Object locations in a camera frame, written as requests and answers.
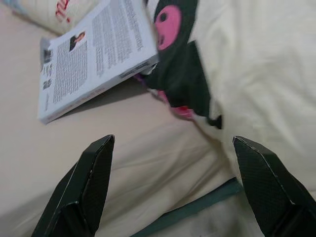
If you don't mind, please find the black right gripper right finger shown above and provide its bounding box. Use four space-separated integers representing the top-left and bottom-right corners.
233 135 316 237

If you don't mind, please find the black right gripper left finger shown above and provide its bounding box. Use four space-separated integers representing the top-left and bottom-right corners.
31 134 116 237

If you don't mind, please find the white paperback book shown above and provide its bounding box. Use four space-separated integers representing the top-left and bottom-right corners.
37 0 160 125

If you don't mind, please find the dark teal bed base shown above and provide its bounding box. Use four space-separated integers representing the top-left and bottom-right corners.
135 177 244 237

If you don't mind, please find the mattress with cream sheet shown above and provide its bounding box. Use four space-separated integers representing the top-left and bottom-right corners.
0 4 244 237

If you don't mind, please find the cream blanket with cartoon print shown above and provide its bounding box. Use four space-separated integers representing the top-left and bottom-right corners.
7 0 316 196

